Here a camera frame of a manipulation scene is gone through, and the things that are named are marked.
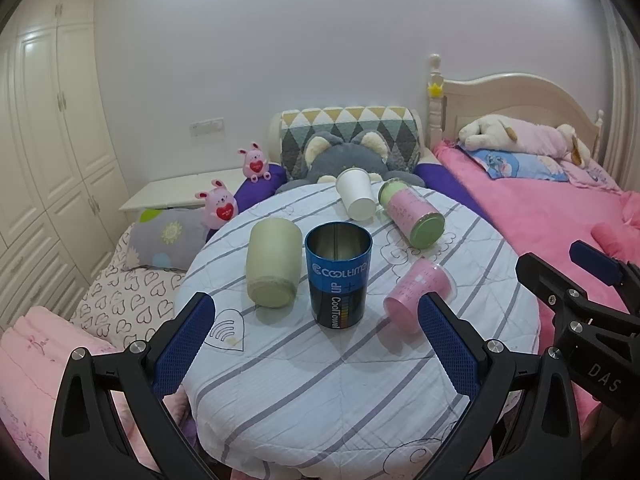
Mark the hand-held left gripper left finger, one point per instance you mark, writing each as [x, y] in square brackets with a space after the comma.
[182, 347]

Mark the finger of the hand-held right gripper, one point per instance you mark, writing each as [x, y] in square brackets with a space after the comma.
[595, 260]
[550, 285]

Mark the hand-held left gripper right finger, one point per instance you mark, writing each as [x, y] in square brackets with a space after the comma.
[450, 352]

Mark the pink plastic cup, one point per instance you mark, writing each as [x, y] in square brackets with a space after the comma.
[412, 290]

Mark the blue metal cup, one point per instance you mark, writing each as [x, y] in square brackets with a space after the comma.
[340, 290]

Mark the beige ceramic cup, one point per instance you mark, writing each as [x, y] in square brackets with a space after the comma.
[275, 255]

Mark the white paper cup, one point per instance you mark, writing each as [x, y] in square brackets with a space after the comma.
[356, 192]

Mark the pink bedsheet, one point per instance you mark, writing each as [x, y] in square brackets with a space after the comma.
[525, 220]

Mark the heart print blanket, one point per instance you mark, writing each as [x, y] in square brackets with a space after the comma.
[130, 300]

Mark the grey flower print pillow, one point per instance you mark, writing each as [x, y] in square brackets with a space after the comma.
[167, 235]

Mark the blue cartoon print pillow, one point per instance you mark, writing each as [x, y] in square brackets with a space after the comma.
[520, 165]

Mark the round table with striped cloth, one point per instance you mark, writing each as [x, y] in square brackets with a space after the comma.
[300, 385]

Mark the white and pink plush toy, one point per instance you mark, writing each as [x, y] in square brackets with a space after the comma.
[525, 135]

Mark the pink and green tin can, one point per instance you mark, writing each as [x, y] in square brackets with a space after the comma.
[410, 212]

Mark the purple pillow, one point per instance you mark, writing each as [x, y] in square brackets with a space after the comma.
[257, 192]
[445, 182]

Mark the pink bunny toy with heart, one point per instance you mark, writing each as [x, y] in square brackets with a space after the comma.
[255, 162]
[220, 205]

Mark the pink folded quilt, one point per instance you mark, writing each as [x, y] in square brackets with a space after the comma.
[30, 360]

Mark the white nightstand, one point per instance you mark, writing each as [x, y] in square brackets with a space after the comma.
[175, 190]

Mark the cream wooden bed headboard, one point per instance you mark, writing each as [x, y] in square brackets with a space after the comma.
[515, 95]

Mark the grey cat plush toy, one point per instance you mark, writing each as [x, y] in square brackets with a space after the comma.
[345, 157]

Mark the yellow crown sticker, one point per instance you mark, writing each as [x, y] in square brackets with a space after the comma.
[435, 89]

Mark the cream white wardrobe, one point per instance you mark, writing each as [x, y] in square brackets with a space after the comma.
[45, 135]

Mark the triangle pattern cushion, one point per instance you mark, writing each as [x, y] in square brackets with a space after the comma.
[350, 119]

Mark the white wall switch panel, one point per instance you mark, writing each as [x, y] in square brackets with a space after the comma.
[206, 126]

